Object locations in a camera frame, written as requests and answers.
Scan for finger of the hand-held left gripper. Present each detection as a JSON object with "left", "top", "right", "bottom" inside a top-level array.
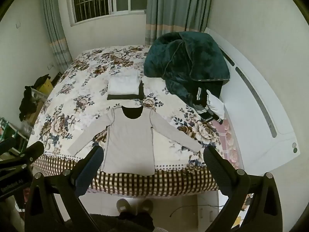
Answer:
[
  {"left": 0, "top": 138, "right": 17, "bottom": 153},
  {"left": 11, "top": 141, "right": 45, "bottom": 169}
]

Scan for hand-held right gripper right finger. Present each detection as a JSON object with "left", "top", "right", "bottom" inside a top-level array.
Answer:
[{"left": 203, "top": 145, "right": 283, "bottom": 232}]

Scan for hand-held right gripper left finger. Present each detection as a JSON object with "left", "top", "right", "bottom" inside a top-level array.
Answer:
[{"left": 24, "top": 145, "right": 105, "bottom": 232}]

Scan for grey long-sleeve shirt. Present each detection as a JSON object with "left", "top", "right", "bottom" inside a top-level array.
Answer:
[{"left": 68, "top": 105, "right": 203, "bottom": 175}]

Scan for black clothes pile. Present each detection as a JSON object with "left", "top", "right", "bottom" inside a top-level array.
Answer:
[{"left": 19, "top": 85, "right": 42, "bottom": 122}]

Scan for green plastic crate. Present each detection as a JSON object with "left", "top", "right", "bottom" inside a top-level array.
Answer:
[{"left": 0, "top": 117, "right": 30, "bottom": 155}]

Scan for pink floral cloth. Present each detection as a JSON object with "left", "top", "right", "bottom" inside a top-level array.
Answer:
[{"left": 212, "top": 118, "right": 245, "bottom": 170}]

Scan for person's left shoe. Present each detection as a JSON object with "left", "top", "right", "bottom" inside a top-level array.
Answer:
[{"left": 116, "top": 198, "right": 132, "bottom": 214}]

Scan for person's shoe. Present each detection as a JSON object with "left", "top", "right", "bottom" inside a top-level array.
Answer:
[
  {"left": 138, "top": 199, "right": 154, "bottom": 214},
  {"left": 116, "top": 198, "right": 132, "bottom": 214}
]

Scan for person's dark trouser legs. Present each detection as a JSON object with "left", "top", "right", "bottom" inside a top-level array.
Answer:
[{"left": 89, "top": 211, "right": 155, "bottom": 232}]

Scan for white headboard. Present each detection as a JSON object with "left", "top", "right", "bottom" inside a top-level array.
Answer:
[{"left": 203, "top": 26, "right": 301, "bottom": 177}]

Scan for person's right shoe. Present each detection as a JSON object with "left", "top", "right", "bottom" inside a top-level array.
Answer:
[{"left": 138, "top": 199, "right": 154, "bottom": 214}]

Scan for white pillow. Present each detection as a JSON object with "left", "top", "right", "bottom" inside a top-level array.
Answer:
[{"left": 206, "top": 89, "right": 226, "bottom": 119}]

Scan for yellow cardboard box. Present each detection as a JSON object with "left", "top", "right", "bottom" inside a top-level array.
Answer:
[{"left": 37, "top": 77, "right": 55, "bottom": 95}]

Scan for dark striped jacket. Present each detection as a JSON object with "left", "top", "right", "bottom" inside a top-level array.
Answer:
[{"left": 190, "top": 82, "right": 225, "bottom": 124}]

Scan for floral bed sheet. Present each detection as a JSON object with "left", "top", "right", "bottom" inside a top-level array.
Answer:
[{"left": 26, "top": 44, "right": 239, "bottom": 198}]

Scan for folded white garment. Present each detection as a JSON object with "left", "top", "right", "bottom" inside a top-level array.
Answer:
[{"left": 107, "top": 74, "right": 142, "bottom": 96}]

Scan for dark green fleece blanket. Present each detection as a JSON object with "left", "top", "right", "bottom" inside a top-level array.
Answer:
[{"left": 143, "top": 31, "right": 231, "bottom": 102}]

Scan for grey-green curtain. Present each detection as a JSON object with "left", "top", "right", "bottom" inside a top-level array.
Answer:
[
  {"left": 143, "top": 0, "right": 214, "bottom": 47},
  {"left": 39, "top": 0, "right": 73, "bottom": 73}
]

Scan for barred window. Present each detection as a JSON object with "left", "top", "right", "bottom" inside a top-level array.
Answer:
[{"left": 65, "top": 0, "right": 149, "bottom": 27}]

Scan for black floor cable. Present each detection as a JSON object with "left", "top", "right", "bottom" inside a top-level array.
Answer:
[{"left": 169, "top": 204, "right": 221, "bottom": 218}]

